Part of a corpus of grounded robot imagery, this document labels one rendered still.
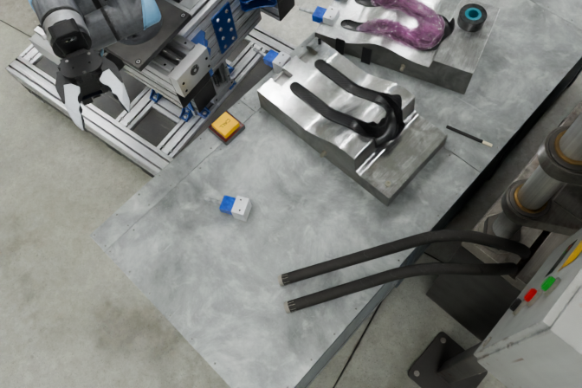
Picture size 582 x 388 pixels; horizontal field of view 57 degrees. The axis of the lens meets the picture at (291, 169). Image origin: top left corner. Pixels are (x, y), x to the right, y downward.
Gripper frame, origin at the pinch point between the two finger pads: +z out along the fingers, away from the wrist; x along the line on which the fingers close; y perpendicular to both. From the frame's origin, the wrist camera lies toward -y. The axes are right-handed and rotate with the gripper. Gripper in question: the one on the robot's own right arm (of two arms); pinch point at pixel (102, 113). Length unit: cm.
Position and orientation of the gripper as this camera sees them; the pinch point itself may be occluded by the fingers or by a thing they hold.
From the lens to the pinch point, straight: 96.8
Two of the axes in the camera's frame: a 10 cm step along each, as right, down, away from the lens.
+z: 4.8, 7.8, -4.0
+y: -0.5, 4.8, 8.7
